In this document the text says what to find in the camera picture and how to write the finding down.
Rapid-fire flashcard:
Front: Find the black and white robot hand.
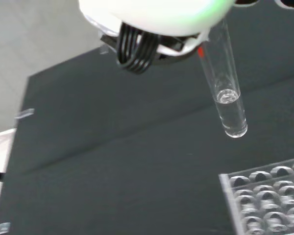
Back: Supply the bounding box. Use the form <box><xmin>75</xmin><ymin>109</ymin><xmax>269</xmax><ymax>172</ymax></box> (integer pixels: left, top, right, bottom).
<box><xmin>77</xmin><ymin>0</ymin><xmax>294</xmax><ymax>75</ymax></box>

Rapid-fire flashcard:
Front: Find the clear plastic test tube rack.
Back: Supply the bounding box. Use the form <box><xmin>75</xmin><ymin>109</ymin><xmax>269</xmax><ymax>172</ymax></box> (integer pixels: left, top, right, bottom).
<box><xmin>218</xmin><ymin>156</ymin><xmax>294</xmax><ymax>235</ymax></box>

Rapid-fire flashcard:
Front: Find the black bench cloth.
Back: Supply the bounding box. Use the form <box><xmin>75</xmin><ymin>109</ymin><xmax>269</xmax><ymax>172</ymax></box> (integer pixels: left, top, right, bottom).
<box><xmin>0</xmin><ymin>0</ymin><xmax>294</xmax><ymax>235</ymax></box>

